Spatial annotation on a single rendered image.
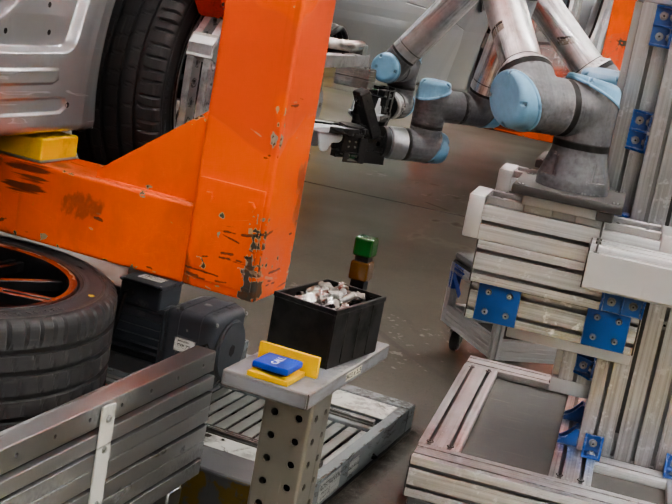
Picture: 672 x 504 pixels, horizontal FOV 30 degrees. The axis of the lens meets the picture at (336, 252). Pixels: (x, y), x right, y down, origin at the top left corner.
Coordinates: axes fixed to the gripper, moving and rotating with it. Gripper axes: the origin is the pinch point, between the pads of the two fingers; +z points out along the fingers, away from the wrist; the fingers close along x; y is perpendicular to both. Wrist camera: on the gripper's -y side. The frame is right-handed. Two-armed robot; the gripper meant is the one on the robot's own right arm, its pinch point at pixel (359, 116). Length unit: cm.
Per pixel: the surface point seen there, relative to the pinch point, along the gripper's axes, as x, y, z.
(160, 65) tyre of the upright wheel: -31, 6, 48
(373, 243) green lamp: 28, -16, 57
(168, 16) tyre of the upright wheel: -33, 16, 45
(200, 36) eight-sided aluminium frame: -26, 13, 42
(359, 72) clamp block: -1.7, 10.8, 2.5
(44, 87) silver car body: -41, -1, 76
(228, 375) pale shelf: 18, -38, 97
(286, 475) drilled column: 29, -58, 84
